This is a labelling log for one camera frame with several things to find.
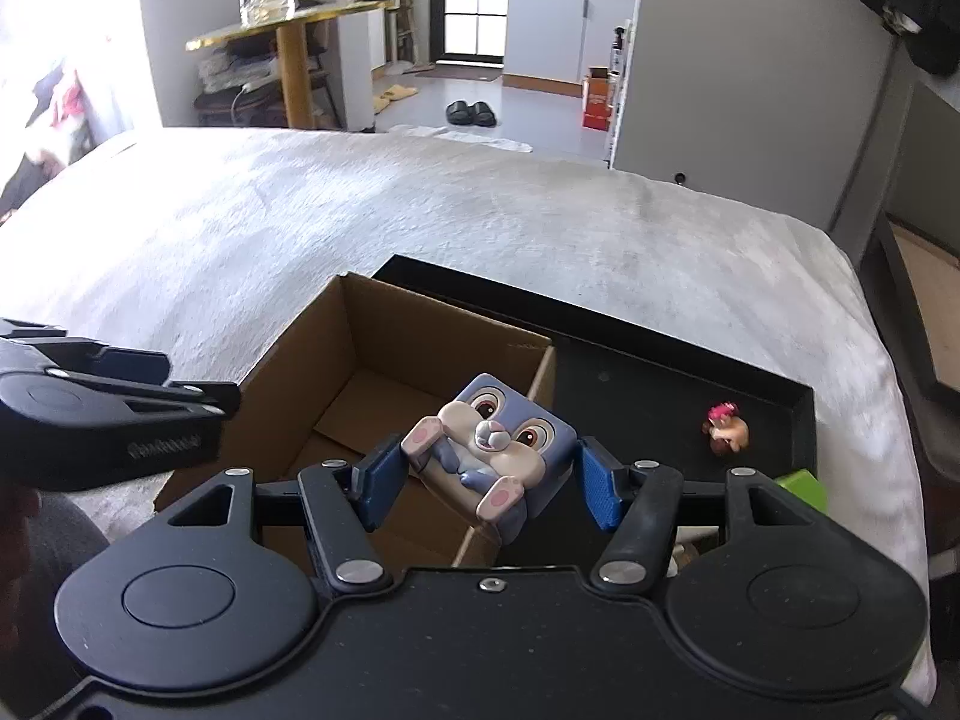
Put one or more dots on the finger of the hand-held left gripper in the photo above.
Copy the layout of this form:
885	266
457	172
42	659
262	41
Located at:
112	364
217	399

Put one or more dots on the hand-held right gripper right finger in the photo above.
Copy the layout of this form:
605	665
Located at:
600	487

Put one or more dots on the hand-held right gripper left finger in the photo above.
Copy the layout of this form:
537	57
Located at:
381	484

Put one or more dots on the brown cardboard box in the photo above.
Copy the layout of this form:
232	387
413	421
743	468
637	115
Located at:
300	390

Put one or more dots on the bunny cube toy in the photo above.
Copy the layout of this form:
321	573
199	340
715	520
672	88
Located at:
510	450

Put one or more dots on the black tray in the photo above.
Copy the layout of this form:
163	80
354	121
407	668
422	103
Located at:
637	390

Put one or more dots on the small doll figurine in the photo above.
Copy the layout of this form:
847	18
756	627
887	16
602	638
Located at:
726	429

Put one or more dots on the green cube toy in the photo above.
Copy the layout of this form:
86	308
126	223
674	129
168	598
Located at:
810	487

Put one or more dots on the person's grey pants leg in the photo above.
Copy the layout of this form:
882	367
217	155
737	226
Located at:
67	540

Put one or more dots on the yellow slipper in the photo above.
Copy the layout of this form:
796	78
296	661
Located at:
382	102
403	91

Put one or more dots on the black slipper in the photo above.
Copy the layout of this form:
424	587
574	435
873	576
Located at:
459	112
484	117

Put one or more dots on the black framed brown board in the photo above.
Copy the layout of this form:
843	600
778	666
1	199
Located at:
930	300

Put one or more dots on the round gold-edged table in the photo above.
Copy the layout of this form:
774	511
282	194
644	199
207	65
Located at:
296	22

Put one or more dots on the orange carton box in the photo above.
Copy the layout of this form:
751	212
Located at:
598	101

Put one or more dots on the brown door mat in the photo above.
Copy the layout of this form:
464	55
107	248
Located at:
457	74

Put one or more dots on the black spray bottle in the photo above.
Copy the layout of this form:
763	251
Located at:
619	52

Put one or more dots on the white kitchen cabinet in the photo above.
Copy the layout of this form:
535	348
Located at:
555	30

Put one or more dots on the black-framed glass door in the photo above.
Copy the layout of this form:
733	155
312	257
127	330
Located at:
472	0

